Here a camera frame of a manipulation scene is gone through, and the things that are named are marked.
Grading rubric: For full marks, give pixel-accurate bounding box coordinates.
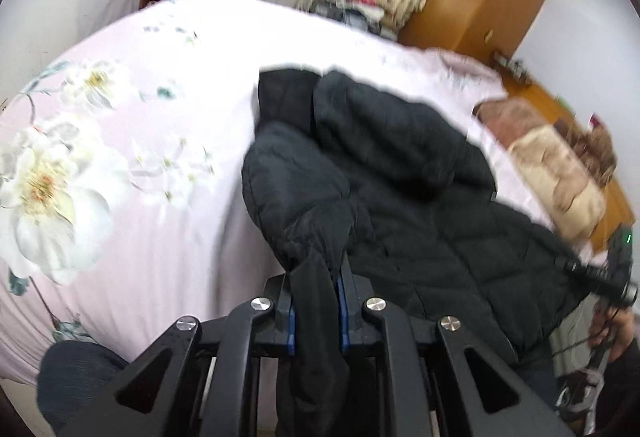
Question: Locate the dark brown plush toy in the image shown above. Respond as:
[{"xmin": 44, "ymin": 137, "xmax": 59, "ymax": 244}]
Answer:
[{"xmin": 554, "ymin": 116, "xmax": 591, "ymax": 145}]

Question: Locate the pink floral bedsheet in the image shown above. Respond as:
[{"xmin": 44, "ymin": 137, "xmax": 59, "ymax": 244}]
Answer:
[{"xmin": 0, "ymin": 0, "xmax": 511, "ymax": 418}]

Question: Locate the black puffer jacket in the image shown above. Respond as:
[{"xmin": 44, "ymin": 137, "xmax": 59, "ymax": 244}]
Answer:
[{"xmin": 241, "ymin": 67, "xmax": 601, "ymax": 437}]

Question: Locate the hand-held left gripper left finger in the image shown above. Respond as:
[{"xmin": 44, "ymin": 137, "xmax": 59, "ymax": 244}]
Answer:
[{"xmin": 57, "ymin": 274, "xmax": 301, "ymax": 437}]

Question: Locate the pile of clothes and boxes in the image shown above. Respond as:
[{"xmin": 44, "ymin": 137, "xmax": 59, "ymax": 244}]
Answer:
[{"xmin": 310, "ymin": 0, "xmax": 401, "ymax": 38}]

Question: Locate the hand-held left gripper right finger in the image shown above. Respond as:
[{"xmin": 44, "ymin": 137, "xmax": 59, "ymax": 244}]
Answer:
[{"xmin": 336, "ymin": 262, "xmax": 576, "ymax": 437}]

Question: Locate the person's knee in jeans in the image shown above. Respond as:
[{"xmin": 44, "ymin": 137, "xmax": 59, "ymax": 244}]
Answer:
[{"xmin": 37, "ymin": 341, "xmax": 132, "ymax": 435}]

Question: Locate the person's right hand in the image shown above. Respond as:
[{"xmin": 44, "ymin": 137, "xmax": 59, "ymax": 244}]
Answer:
[{"xmin": 587, "ymin": 307, "xmax": 637, "ymax": 364}]

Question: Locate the person's right leg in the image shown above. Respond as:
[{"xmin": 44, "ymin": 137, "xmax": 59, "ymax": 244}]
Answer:
[{"xmin": 512, "ymin": 352, "xmax": 558, "ymax": 410}]

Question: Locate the brown beige pillow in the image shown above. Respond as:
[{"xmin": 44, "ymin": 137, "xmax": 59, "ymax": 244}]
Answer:
[{"xmin": 507, "ymin": 127, "xmax": 608, "ymax": 242}]

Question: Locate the wooden headboard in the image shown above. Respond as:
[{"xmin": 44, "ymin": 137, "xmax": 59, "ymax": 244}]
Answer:
[{"xmin": 492, "ymin": 49, "xmax": 637, "ymax": 238}]

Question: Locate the brown plush folded blanket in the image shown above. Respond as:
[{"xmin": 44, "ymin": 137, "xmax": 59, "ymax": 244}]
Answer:
[{"xmin": 472, "ymin": 98, "xmax": 547, "ymax": 152}]

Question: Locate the person's right forearm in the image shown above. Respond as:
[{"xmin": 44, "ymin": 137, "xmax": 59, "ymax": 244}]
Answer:
[{"xmin": 592, "ymin": 347, "xmax": 640, "ymax": 437}]

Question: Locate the brown teddy bear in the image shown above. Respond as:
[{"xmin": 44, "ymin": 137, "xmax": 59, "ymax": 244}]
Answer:
[{"xmin": 582, "ymin": 126, "xmax": 618, "ymax": 178}]

